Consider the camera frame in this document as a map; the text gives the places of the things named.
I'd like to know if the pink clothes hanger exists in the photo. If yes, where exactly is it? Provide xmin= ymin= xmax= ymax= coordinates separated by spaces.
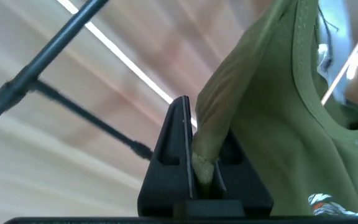
xmin=320 ymin=11 xmax=358 ymax=106

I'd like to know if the beige curtain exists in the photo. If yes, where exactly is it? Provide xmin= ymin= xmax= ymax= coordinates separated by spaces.
xmin=0 ymin=0 xmax=358 ymax=218

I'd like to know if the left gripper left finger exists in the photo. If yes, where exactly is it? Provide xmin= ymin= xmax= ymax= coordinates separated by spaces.
xmin=137 ymin=95 xmax=198 ymax=218

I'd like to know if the green garment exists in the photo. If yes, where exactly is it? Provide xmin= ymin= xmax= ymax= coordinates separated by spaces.
xmin=191 ymin=0 xmax=358 ymax=217

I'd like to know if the black clothes rack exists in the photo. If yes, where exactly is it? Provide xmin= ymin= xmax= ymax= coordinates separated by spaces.
xmin=0 ymin=0 xmax=154 ymax=161

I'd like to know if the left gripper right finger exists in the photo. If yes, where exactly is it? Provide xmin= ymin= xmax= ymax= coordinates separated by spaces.
xmin=211 ymin=129 xmax=275 ymax=218

